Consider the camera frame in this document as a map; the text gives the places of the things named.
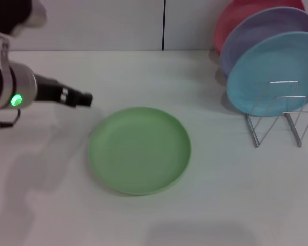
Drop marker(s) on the red plate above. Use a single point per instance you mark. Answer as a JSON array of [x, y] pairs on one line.
[[233, 18]]

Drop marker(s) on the purple plate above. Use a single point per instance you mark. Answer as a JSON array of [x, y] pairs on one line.
[[261, 28]]

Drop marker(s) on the light blue plate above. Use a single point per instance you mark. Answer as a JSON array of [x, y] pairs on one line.
[[261, 69]]

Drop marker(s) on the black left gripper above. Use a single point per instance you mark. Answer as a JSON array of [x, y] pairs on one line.
[[51, 91]]

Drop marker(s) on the green plate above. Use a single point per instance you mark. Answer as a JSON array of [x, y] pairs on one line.
[[139, 151]]

